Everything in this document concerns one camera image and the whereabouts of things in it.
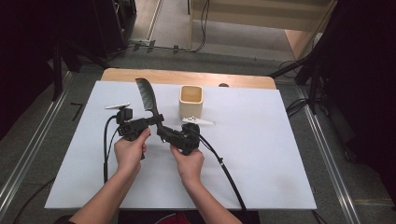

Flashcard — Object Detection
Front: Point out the metal floor rail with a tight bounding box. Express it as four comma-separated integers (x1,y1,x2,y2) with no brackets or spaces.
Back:
0,71,74,216
146,0,164,41
295,85,362,224

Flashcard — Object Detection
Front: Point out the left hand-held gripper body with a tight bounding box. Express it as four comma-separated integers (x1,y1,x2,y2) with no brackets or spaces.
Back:
105,103,151,161

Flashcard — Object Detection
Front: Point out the person's left hand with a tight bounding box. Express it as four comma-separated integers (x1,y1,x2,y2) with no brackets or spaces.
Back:
113,128,151,179

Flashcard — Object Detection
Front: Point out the person's right hand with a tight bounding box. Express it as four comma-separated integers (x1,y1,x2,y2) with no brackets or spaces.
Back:
169,144,205,188

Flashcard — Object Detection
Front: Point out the person's red garment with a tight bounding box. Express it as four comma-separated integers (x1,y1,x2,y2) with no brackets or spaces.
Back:
153,211,191,224

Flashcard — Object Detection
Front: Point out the person's dark clothing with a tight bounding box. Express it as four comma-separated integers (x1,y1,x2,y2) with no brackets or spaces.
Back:
118,210,261,224

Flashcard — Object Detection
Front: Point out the black floor cable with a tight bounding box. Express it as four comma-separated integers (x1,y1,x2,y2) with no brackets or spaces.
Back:
130,0,211,54
285,97,312,119

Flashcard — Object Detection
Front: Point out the dark curtain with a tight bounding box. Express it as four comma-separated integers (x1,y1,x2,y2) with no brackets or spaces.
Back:
320,0,396,203
0,0,97,141

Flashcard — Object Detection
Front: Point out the black metal stand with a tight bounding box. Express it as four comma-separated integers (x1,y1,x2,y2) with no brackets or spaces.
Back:
269,57,321,116
50,40,110,102

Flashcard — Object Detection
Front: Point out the white table board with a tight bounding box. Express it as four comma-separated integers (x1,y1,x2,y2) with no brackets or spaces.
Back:
44,80,318,210

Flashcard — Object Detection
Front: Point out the light wooden furniture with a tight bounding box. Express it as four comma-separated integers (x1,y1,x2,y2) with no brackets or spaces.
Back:
188,0,339,62

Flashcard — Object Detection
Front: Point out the beige square holder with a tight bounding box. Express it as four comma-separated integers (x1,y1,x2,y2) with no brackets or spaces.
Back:
178,85,205,121

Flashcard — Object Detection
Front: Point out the right hand-held gripper cable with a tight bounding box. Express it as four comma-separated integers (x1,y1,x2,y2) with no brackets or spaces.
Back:
197,133,250,224

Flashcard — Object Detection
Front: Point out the black cabinet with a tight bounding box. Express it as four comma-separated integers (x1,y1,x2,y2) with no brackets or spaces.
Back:
92,0,138,59

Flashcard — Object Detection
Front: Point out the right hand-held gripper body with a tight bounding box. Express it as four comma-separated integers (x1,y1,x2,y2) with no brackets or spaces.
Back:
169,116,217,157

